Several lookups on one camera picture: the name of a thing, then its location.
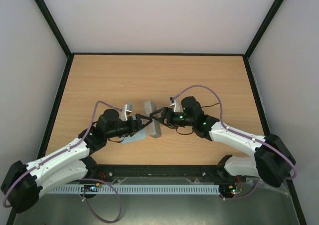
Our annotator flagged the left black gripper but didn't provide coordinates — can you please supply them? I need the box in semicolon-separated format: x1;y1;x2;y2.
106;114;153;139

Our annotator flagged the grey felt glasses case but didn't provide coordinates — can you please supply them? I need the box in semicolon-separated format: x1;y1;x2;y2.
144;100;161;139

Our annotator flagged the light blue cleaning cloth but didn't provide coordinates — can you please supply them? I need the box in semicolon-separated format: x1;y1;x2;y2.
122;129;147;144

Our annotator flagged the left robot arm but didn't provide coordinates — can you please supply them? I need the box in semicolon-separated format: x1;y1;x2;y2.
0;109;152;214

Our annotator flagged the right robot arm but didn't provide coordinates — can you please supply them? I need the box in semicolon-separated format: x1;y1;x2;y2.
150;96;296;188

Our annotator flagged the clear plastic sheet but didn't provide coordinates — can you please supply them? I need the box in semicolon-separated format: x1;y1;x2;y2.
14;186;299;225

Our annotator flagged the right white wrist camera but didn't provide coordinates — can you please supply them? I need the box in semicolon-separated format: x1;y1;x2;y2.
169;97;182;112

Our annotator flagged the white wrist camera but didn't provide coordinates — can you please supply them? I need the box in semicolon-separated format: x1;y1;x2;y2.
120;103;133;121
169;97;182;112

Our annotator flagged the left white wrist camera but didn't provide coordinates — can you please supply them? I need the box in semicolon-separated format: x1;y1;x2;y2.
120;103;133;121

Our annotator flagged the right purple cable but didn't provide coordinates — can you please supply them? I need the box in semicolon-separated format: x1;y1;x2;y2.
171;85;299;201

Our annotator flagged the purple cable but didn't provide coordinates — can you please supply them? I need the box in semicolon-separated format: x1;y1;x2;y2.
2;100;125;223
171;85;299;201

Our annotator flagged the light blue slotted cable duct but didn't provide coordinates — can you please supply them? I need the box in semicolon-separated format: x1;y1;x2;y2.
49;184;220;195

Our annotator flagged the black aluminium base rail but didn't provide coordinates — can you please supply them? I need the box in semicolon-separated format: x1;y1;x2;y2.
67;164;290;183

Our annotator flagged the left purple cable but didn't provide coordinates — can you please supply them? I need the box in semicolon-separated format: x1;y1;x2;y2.
2;100;125;223

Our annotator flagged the black cage frame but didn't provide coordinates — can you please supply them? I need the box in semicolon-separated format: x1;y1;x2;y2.
4;0;308;225

